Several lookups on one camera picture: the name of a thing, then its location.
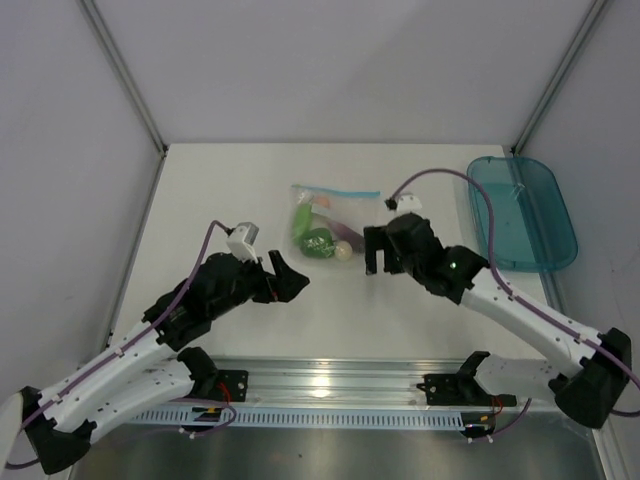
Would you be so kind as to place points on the green bell pepper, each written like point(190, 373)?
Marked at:
point(317, 243)

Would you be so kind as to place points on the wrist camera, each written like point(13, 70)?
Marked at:
point(403, 203)
point(240, 242)

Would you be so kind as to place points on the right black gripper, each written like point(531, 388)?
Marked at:
point(377, 239)

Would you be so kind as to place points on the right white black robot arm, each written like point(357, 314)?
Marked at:
point(582, 371)

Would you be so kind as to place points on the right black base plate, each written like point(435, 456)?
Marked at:
point(445, 389)

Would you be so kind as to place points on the aluminium rail beam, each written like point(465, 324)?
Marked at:
point(335, 383)

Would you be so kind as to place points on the white slotted cable duct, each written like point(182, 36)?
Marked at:
point(243, 416)

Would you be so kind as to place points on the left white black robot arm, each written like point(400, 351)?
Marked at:
point(154, 363)

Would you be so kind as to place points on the clear zip top bag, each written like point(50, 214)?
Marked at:
point(325, 226)

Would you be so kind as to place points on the green cucumber toy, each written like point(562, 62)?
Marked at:
point(302, 221)

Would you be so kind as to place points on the left aluminium frame post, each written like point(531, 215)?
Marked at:
point(114, 57)

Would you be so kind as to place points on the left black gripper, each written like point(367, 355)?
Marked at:
point(282, 286)

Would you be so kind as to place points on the purple eggplant toy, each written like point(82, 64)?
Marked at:
point(339, 229)

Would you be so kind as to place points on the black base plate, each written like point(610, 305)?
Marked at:
point(229, 387)
point(445, 389)

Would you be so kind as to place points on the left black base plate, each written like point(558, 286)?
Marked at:
point(229, 387)

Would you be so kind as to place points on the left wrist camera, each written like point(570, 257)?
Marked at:
point(240, 242)

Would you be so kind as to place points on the pink peach toy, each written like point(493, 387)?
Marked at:
point(322, 201)

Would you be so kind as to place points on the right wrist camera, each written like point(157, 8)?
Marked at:
point(403, 203)

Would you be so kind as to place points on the aluminium frame post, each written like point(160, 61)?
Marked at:
point(114, 57)
point(579, 41)

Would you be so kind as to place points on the right aluminium frame post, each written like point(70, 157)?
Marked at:
point(579, 41)

